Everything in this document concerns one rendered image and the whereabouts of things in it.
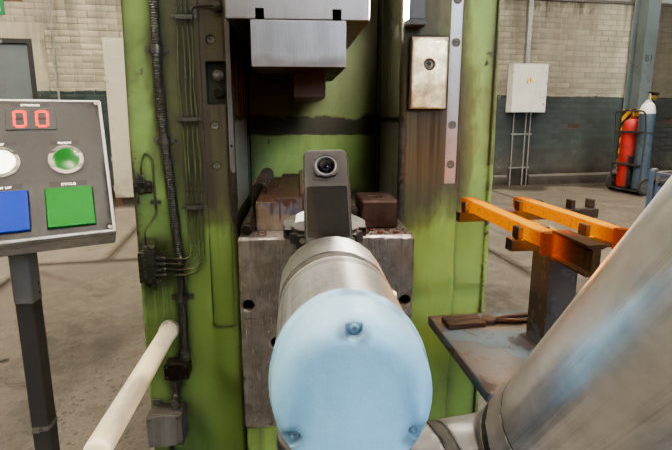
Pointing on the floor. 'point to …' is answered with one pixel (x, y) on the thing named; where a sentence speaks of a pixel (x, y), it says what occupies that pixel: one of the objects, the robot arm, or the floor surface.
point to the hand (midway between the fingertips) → (320, 210)
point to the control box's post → (34, 347)
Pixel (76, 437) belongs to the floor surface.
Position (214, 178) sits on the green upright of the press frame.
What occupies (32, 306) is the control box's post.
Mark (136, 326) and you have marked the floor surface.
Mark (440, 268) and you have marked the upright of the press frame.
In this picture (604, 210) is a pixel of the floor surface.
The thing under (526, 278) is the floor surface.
